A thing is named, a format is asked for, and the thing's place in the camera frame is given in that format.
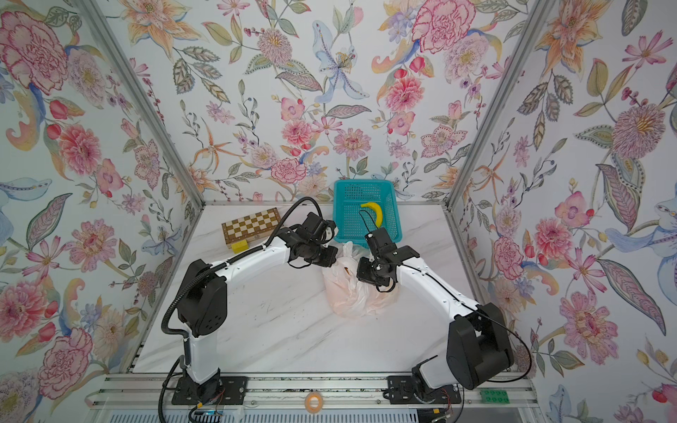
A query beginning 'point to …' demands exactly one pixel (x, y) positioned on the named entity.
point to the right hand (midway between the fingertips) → (359, 274)
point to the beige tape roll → (308, 402)
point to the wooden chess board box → (254, 227)
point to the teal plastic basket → (352, 221)
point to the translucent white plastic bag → (348, 295)
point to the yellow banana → (377, 211)
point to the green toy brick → (494, 397)
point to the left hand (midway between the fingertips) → (339, 261)
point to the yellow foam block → (240, 246)
